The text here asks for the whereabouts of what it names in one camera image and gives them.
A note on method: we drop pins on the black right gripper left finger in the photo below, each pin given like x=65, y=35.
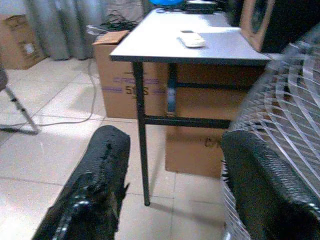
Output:
x=95, y=175

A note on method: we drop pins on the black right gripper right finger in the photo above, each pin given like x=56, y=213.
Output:
x=262, y=187

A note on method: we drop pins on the large plain cardboard box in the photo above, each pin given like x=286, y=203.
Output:
x=195, y=150

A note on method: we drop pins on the cardboard box with purple print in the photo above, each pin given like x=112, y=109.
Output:
x=117, y=100

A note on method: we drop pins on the grey metal stand leg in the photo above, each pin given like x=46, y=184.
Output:
x=22, y=110

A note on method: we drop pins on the grey table with black legs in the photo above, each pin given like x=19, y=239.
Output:
x=160, y=37

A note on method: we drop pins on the grey curtain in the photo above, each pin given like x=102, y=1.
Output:
x=62, y=25

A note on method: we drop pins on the cardboard box with white label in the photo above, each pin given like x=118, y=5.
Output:
x=17, y=42

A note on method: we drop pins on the brown and black speaker box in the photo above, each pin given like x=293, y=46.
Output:
x=275, y=30

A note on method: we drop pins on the white remote control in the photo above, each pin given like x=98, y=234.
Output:
x=191, y=41

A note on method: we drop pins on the blue round object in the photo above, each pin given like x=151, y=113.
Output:
x=165, y=2

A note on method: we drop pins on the black flat device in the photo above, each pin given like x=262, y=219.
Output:
x=200, y=8

